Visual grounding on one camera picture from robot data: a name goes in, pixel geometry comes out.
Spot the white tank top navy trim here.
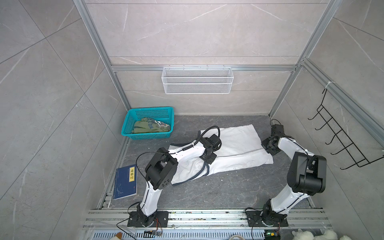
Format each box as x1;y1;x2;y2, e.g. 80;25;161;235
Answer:
171;125;274;186

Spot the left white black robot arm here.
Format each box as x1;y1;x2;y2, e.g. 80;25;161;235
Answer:
138;134;222;222

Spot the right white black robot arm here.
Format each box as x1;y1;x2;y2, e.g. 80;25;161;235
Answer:
261;124;327;227

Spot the green camouflage tank top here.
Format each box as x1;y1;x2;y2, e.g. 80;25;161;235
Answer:
132;118;171;134

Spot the teal plastic basket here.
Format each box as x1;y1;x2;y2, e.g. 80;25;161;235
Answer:
121;107;174;140

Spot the white plush toy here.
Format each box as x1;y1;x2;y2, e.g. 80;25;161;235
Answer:
292;229;351;240

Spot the blue book yellow label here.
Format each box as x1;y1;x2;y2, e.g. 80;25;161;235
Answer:
113;165;138;200

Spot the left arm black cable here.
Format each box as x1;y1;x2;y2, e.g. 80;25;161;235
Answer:
115;125;221;240

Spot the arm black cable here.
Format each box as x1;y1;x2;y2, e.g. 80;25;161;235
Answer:
115;125;221;240
244;118;311;240

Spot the white wire mesh shelf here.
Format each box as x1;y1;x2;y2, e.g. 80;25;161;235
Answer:
162;67;234;95

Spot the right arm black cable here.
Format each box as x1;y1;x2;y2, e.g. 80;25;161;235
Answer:
244;118;311;240

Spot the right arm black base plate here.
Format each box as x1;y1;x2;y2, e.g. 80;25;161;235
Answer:
245;210;289;227

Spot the black wire hook rack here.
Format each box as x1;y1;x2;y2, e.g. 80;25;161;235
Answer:
308;89;384;171

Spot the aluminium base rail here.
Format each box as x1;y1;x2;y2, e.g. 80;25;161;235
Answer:
82;209;332;240

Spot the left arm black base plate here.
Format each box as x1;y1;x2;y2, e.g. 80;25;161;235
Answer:
127;211;169;228

